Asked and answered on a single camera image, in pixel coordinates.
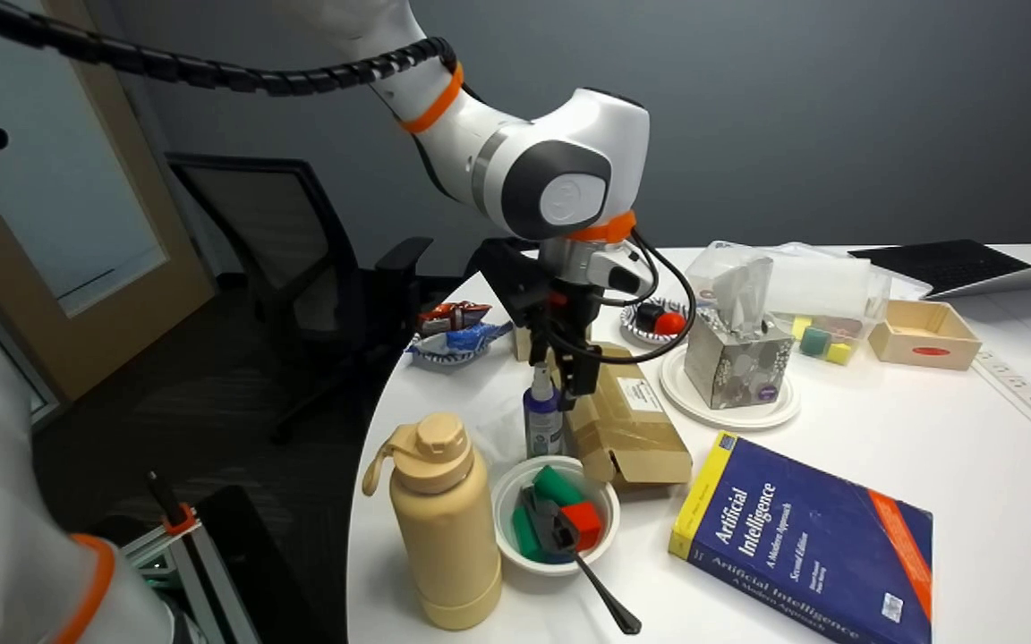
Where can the wooden tray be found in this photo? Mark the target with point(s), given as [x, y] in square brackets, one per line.
[951, 324]

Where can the green block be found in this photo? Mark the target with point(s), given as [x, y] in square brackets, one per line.
[523, 534]
[561, 485]

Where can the clear plastic container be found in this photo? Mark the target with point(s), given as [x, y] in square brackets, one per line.
[823, 287]

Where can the small patterned plate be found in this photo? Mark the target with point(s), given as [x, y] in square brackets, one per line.
[633, 338]

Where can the white round plate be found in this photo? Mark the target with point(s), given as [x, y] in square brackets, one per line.
[706, 411]

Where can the red block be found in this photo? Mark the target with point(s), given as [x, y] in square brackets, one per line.
[585, 523]

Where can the blue snack bag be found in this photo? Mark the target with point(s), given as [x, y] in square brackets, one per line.
[476, 338]

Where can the green ball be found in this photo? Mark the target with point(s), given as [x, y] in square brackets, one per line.
[816, 342]

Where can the black spoon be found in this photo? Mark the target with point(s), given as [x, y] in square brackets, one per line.
[556, 530]

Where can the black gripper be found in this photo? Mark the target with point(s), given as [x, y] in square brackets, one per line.
[567, 313]

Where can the aluminium robot stand frame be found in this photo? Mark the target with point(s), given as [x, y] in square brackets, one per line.
[199, 558]

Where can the patterned tissue box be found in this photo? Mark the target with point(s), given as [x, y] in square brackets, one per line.
[731, 359]

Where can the brown cardboard box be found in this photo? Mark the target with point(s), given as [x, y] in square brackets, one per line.
[633, 433]

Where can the wooden door with glass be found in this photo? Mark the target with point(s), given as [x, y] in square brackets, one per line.
[86, 310]

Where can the dark laptop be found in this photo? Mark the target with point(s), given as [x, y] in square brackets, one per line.
[932, 261]

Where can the black toy piece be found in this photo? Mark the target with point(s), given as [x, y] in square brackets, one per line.
[648, 317]

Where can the paper plate with snacks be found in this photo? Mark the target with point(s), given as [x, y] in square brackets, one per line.
[446, 354]

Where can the white bowl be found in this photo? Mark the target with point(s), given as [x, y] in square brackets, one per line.
[517, 566]

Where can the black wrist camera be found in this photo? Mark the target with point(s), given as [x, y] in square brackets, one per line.
[503, 272]

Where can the red snack bag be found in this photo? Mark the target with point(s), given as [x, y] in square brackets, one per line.
[451, 317]

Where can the blue and yellow book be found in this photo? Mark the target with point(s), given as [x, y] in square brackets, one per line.
[812, 530]

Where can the yellow ball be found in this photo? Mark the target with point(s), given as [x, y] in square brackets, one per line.
[798, 328]
[840, 352]

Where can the blue spray bottle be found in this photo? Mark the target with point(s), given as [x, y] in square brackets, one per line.
[543, 422]

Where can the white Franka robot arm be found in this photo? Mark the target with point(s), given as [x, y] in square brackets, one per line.
[503, 143]

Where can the red toy piece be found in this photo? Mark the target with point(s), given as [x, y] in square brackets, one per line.
[672, 324]

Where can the tan insulated water bottle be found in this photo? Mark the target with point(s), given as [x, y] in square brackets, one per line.
[446, 536]

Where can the black mesh office chair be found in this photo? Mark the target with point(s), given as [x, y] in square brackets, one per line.
[266, 250]

